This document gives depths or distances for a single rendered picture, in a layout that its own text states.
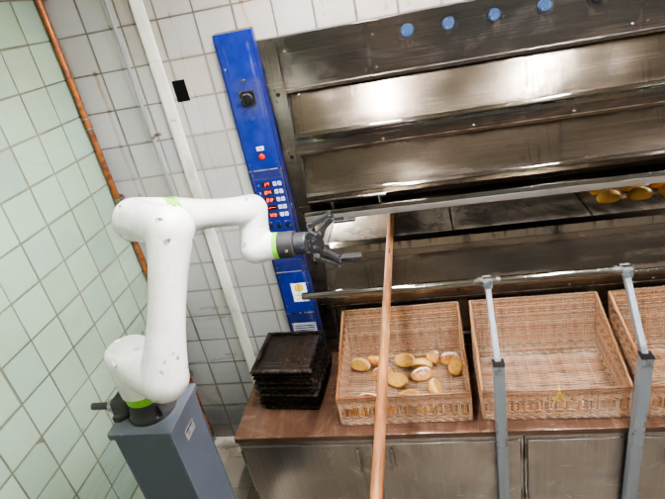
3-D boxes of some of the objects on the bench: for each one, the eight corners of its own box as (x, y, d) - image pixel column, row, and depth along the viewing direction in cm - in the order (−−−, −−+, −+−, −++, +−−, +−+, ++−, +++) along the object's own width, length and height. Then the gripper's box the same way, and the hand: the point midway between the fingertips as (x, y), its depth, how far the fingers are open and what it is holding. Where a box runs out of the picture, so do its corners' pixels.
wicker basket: (469, 346, 249) (466, 298, 236) (595, 339, 237) (598, 289, 225) (481, 422, 206) (477, 369, 194) (633, 419, 195) (640, 362, 182)
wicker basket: (349, 353, 260) (340, 309, 248) (463, 346, 249) (459, 299, 237) (339, 427, 218) (328, 377, 205) (475, 422, 207) (471, 369, 195)
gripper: (290, 205, 170) (353, 197, 166) (305, 269, 181) (365, 263, 177) (285, 214, 164) (351, 207, 160) (302, 280, 175) (363, 275, 171)
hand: (355, 237), depth 169 cm, fingers open, 13 cm apart
